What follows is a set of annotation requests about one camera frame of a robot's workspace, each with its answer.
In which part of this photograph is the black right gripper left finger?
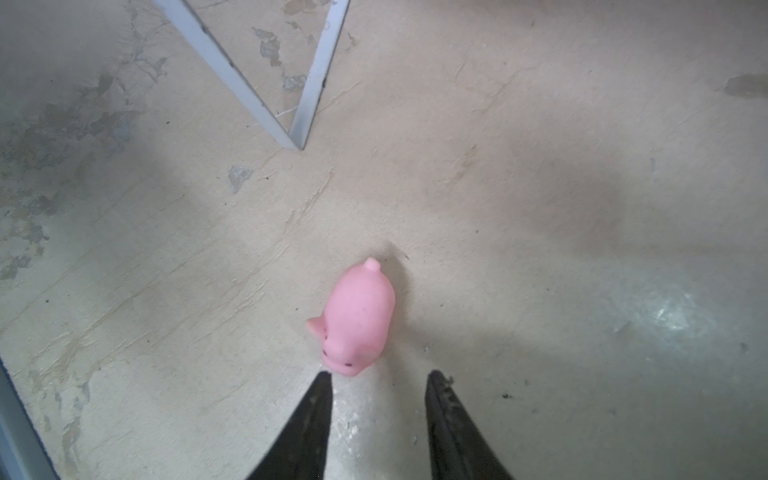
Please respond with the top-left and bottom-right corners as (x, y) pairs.
(247, 371), (333, 480)

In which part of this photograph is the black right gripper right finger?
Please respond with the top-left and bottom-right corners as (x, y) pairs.
(425, 370), (514, 480)

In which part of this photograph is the pink pig toy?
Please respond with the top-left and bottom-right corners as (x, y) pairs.
(307, 257), (396, 377)

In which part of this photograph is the white two-tier shelf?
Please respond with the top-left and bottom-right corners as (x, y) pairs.
(157, 1), (350, 150)

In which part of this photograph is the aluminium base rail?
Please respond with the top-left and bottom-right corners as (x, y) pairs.
(1, 364), (59, 480)

